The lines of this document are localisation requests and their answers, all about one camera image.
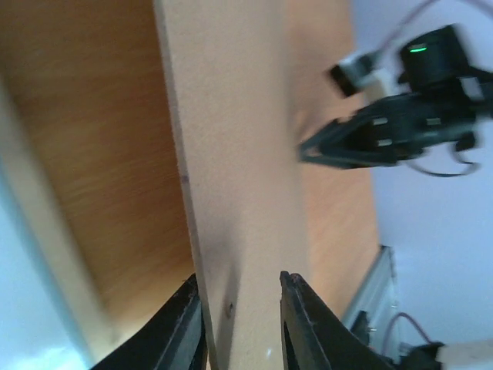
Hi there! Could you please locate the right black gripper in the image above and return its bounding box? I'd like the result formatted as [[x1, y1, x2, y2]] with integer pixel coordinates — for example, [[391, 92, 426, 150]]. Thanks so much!
[[298, 93, 481, 170]]

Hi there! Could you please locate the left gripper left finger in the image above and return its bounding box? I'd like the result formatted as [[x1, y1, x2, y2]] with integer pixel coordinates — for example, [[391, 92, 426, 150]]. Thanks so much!
[[92, 274, 207, 370]]

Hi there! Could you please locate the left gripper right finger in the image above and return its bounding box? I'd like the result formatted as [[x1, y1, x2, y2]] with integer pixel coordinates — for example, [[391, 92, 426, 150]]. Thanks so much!
[[280, 271, 393, 370]]

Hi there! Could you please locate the brown hardboard backing board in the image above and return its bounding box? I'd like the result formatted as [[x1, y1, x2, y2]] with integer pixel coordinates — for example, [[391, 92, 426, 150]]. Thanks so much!
[[155, 1, 309, 369]]

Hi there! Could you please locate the teal picture frame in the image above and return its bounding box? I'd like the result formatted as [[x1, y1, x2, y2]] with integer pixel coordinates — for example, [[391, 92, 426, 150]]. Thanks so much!
[[1, 86, 118, 366]]

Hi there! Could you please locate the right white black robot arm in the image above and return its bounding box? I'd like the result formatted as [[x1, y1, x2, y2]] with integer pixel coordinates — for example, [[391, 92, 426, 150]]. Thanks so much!
[[299, 25, 492, 174]]

